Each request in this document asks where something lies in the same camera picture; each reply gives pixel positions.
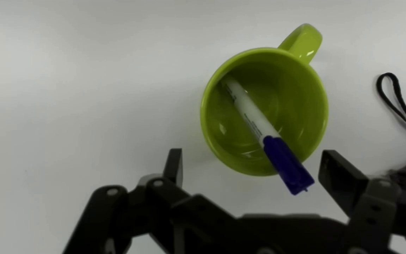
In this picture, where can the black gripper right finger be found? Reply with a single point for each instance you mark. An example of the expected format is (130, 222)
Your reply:
(372, 206)

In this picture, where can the blue capped white marker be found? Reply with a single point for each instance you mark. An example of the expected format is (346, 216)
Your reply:
(260, 127)

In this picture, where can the yellow green ceramic mug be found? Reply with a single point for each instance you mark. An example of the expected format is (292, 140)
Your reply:
(302, 108)

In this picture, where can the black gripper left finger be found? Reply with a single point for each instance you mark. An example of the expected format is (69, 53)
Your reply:
(133, 212)

